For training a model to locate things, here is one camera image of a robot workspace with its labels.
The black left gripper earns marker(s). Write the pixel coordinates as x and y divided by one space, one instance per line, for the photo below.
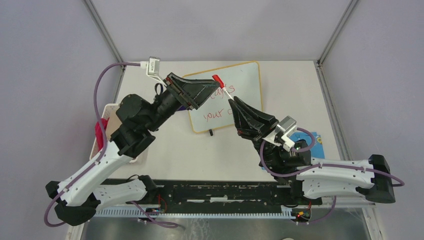
195 92

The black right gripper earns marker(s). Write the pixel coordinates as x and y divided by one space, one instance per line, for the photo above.
254 125

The red marker cap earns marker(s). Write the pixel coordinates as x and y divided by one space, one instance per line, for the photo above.
218 79

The red whiteboard marker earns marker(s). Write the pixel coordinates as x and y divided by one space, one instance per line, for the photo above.
222 90

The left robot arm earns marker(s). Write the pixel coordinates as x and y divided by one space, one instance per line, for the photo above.
78 198

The yellow-framed whiteboard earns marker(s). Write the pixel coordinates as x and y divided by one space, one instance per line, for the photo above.
242 80

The blue patterned cloth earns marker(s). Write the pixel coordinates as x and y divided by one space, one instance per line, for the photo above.
318 142

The beige cloth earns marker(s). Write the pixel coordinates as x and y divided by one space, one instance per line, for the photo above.
112 125

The white plastic basket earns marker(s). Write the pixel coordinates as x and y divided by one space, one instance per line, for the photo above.
113 107

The pink cloth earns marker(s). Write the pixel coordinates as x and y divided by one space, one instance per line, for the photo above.
99 134

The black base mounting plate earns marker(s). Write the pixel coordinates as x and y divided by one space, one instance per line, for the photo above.
223 197

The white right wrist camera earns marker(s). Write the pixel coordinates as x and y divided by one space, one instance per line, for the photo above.
280 135

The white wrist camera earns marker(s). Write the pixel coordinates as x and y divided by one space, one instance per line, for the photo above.
280 135
153 69

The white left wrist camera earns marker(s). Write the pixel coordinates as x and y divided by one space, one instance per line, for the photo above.
153 69

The right aluminium frame post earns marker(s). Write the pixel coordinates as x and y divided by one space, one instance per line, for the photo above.
338 29

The aluminium frame post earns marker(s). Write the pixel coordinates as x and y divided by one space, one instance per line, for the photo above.
338 29
94 14

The left aluminium frame post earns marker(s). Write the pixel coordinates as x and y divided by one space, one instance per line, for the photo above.
94 14

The white cable duct rail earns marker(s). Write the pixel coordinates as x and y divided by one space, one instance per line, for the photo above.
134 212

